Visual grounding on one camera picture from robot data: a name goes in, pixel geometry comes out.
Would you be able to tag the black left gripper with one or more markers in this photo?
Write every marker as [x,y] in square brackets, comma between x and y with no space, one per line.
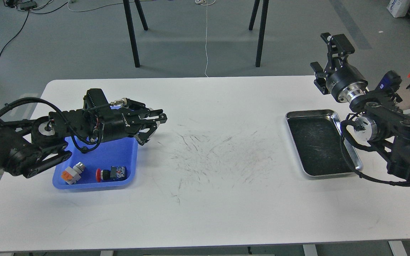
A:
[117,122]

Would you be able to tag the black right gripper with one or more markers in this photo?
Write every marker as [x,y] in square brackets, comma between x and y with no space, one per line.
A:
[346,83]

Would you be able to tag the small black gear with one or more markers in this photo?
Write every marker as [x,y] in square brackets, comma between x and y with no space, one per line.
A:
[84,150]

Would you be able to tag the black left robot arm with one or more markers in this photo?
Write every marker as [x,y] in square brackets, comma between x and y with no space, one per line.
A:
[28,147]

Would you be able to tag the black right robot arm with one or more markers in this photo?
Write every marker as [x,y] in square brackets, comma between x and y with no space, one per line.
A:
[375,124]

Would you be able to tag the blue plastic tray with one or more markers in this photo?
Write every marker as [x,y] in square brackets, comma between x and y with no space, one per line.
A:
[121,152]

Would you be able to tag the metal tray with black mat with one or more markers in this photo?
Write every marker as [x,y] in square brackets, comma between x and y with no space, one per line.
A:
[317,140]

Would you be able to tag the white cardboard box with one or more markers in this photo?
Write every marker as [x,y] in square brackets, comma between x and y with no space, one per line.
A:
[398,8]

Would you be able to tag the black tripod right leg pair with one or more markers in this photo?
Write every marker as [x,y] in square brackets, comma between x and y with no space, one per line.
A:
[262,29]

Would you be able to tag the black tripod leg pair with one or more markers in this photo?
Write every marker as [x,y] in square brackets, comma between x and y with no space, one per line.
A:
[262,29]
[131,29]

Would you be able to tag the black tripod left leg pair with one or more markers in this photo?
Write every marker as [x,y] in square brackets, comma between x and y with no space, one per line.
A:
[131,29]

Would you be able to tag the power strip on floor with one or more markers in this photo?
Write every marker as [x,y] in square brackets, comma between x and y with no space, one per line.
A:
[26,5]

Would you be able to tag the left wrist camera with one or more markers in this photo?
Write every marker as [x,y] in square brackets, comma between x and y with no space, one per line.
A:
[96,102]

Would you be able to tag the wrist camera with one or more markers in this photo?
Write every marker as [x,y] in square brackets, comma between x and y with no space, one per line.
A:
[390,82]
[96,102]

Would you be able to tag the red push button switch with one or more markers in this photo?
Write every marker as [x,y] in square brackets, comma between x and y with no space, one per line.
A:
[115,173]

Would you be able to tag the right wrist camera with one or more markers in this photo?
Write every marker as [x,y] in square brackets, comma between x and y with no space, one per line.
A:
[390,82]

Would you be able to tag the silver orange button switch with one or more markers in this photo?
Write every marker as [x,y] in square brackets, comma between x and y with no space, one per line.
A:
[72,174]

